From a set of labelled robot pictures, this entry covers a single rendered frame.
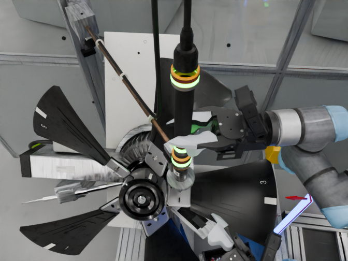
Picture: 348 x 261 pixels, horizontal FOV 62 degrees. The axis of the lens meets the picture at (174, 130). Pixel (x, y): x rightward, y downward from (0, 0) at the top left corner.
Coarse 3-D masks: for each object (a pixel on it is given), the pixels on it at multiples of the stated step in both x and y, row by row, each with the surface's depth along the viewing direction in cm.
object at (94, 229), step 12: (72, 216) 76; (84, 216) 77; (96, 216) 79; (108, 216) 83; (24, 228) 77; (36, 228) 77; (48, 228) 78; (60, 228) 79; (72, 228) 80; (84, 228) 82; (96, 228) 86; (36, 240) 81; (48, 240) 82; (60, 240) 83; (72, 240) 85; (84, 240) 88; (60, 252) 87; (72, 252) 90
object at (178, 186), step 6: (168, 144) 67; (168, 150) 66; (168, 156) 67; (168, 162) 68; (168, 174) 72; (192, 174) 72; (168, 180) 71; (174, 180) 71; (186, 180) 71; (192, 180) 71; (174, 186) 70; (180, 186) 70; (186, 186) 70
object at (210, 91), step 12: (168, 60) 73; (168, 72) 73; (204, 72) 68; (168, 84) 73; (204, 84) 68; (216, 84) 66; (156, 96) 77; (168, 96) 74; (204, 96) 67; (216, 96) 66; (228, 96) 65; (156, 108) 77; (168, 108) 73; (156, 120) 77; (168, 120) 73; (156, 132) 76; (168, 132) 73; (156, 144) 76
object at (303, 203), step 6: (300, 204) 82; (306, 204) 78; (294, 210) 86; (300, 210) 82; (288, 216) 90; (294, 216) 86; (282, 222) 95; (288, 222) 90; (276, 228) 101; (282, 228) 96
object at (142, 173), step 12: (132, 168) 82; (144, 168) 78; (168, 168) 83; (132, 180) 72; (144, 180) 71; (156, 180) 73; (120, 192) 72; (132, 192) 72; (144, 192) 72; (156, 192) 73; (120, 204) 73; (132, 204) 73; (144, 204) 74; (156, 204) 74; (132, 216) 74; (144, 216) 74; (156, 216) 74
